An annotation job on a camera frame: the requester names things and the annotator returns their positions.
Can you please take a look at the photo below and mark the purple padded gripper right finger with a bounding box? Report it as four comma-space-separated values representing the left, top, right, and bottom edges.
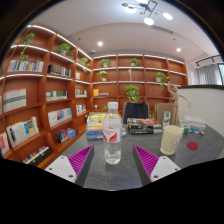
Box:
133, 145, 180, 185

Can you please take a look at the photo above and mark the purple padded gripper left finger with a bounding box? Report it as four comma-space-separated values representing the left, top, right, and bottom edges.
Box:
46, 145, 94, 186

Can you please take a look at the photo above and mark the clear plastic water bottle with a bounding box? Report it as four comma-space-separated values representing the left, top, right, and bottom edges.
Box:
103, 102, 123, 165

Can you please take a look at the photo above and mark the cream ceramic cup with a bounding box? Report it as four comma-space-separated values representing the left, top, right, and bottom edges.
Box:
160, 125, 184, 155

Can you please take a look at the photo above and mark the stack of dark books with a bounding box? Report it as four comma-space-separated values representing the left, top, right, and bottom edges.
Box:
127, 118, 163, 134

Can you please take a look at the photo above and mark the red round coaster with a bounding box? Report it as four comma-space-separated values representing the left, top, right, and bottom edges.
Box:
187, 142, 198, 150

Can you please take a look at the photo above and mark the stack of colourful books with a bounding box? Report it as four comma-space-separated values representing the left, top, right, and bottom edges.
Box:
86, 112, 106, 140

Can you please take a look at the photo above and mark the green and white carton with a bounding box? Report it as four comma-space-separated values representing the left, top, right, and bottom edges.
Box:
162, 111, 171, 128

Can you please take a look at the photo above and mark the dark office chair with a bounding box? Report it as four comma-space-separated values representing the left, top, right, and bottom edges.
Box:
122, 101, 149, 124

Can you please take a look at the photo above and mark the wooden artist mannequin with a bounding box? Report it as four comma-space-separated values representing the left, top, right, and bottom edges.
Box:
167, 81, 187, 126

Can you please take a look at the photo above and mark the potted green plant centre shelf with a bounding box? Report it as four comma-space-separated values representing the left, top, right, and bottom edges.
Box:
125, 85, 140, 101

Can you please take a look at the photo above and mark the grey window curtain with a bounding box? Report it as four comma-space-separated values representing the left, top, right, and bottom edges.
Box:
197, 64, 222, 85

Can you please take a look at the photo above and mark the ceiling chandelier lamp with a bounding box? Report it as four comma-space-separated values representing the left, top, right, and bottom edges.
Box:
122, 0, 173, 26

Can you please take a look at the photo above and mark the wooden bookshelf wall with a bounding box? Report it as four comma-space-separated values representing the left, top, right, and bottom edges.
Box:
0, 25, 188, 167

